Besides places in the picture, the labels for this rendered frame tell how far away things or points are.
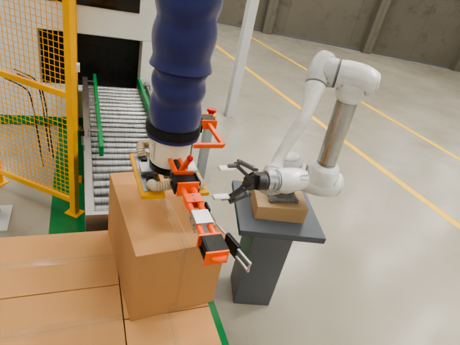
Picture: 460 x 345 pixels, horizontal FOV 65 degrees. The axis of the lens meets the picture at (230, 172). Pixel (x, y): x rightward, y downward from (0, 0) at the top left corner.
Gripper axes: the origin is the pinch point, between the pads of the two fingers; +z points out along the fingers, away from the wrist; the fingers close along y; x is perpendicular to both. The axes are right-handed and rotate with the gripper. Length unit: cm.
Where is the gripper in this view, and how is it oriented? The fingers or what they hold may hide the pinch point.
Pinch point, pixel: (218, 183)
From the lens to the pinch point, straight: 141.5
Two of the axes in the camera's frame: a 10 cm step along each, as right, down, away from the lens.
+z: -9.2, 0.3, -4.0
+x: -3.5, -5.4, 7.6
